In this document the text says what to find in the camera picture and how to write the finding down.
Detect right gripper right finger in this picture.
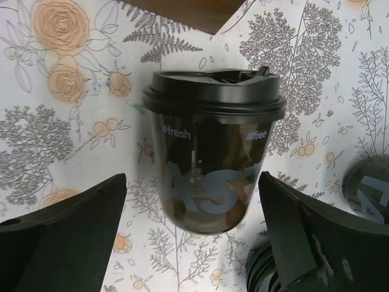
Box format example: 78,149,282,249
258,172,388,291

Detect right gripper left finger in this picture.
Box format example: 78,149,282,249
1,173,126,291

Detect black coffee cup lid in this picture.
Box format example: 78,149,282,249
246,240,281,291

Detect black coffee cups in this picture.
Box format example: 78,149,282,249
342,154,388,224

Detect brown paper takeout bag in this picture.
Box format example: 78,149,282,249
125,0,244,35

